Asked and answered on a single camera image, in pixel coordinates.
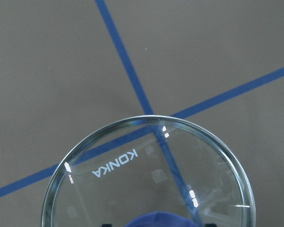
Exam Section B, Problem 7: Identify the glass lid with blue knob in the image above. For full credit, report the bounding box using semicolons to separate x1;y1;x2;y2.
41;115;256;227

